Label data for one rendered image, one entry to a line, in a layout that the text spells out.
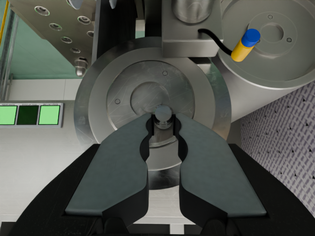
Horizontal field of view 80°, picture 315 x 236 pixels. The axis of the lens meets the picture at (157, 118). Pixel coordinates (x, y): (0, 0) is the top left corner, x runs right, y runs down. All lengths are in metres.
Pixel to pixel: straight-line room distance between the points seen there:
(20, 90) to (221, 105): 3.70
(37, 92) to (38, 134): 3.03
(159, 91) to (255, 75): 0.10
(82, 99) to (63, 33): 0.32
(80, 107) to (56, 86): 3.31
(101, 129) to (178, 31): 0.11
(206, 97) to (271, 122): 0.18
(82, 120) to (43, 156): 0.41
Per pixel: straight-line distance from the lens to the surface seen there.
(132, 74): 0.17
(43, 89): 3.59
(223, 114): 0.18
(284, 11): 0.26
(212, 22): 0.18
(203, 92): 0.18
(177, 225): 0.53
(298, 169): 0.29
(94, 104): 0.18
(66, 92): 3.38
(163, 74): 0.17
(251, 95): 0.22
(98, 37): 0.23
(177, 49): 0.18
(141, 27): 0.66
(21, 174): 0.62
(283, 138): 0.32
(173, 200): 0.51
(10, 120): 0.65
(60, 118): 0.58
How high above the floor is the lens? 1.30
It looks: 12 degrees down
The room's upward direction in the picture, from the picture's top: 180 degrees counter-clockwise
